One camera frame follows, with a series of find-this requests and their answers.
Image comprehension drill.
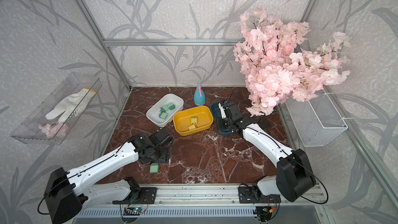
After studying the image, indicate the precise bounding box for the yellow plug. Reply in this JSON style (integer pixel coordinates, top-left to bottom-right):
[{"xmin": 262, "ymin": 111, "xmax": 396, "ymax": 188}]
[
  {"xmin": 188, "ymin": 124, "xmax": 196, "ymax": 131},
  {"xmin": 191, "ymin": 117, "xmax": 198, "ymax": 124}
]

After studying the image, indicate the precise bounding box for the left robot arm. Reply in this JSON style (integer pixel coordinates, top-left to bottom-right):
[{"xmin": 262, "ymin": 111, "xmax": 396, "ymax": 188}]
[{"xmin": 42, "ymin": 130, "xmax": 173, "ymax": 224}]

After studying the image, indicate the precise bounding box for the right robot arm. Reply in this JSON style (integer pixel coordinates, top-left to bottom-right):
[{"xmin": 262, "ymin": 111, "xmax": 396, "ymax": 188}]
[{"xmin": 210, "ymin": 101, "xmax": 316, "ymax": 202}]

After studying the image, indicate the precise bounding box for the dark teal storage box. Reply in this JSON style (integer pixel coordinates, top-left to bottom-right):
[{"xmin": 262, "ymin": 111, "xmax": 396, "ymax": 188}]
[{"xmin": 210, "ymin": 101, "xmax": 240, "ymax": 136}]

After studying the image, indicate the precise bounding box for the white storage box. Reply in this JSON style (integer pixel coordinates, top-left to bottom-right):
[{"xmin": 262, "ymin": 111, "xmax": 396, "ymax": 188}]
[{"xmin": 146, "ymin": 93, "xmax": 184, "ymax": 128}]

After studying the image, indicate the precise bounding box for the yellow storage box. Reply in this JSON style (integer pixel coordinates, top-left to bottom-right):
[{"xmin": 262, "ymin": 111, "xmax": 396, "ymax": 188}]
[{"xmin": 173, "ymin": 106, "xmax": 214, "ymax": 136}]

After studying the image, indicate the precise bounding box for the pink cherry blossom plant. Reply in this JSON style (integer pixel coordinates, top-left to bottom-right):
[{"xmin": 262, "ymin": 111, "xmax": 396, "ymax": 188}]
[{"xmin": 234, "ymin": 8, "xmax": 350, "ymax": 116}]

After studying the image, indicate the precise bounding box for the white work glove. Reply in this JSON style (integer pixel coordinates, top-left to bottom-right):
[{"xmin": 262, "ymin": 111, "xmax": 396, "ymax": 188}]
[{"xmin": 45, "ymin": 88, "xmax": 97, "ymax": 123}]

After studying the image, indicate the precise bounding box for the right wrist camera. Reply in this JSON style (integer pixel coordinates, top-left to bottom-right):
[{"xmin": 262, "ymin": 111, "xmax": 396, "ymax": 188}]
[{"xmin": 218, "ymin": 102, "xmax": 227, "ymax": 119}]

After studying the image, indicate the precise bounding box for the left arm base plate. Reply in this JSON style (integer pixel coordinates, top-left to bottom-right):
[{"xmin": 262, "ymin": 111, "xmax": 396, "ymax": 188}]
[{"xmin": 112, "ymin": 187, "xmax": 157, "ymax": 205}]

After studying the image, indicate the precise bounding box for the aluminium front rail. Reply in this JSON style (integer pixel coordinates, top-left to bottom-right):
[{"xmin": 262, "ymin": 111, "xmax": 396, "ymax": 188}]
[{"xmin": 81, "ymin": 180, "xmax": 326, "ymax": 208}]

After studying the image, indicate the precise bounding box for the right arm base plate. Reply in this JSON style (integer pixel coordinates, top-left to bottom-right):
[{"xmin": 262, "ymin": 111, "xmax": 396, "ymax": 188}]
[{"xmin": 238, "ymin": 184, "xmax": 281, "ymax": 205}]

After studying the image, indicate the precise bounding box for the white wire mesh basket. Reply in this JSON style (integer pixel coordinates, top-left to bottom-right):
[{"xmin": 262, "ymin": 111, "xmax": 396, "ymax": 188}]
[{"xmin": 286, "ymin": 90, "xmax": 348, "ymax": 147}]

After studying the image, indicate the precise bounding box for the clear acrylic wall shelf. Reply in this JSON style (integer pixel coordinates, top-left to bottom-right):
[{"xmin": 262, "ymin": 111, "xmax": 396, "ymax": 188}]
[{"xmin": 10, "ymin": 73, "xmax": 102, "ymax": 145}]

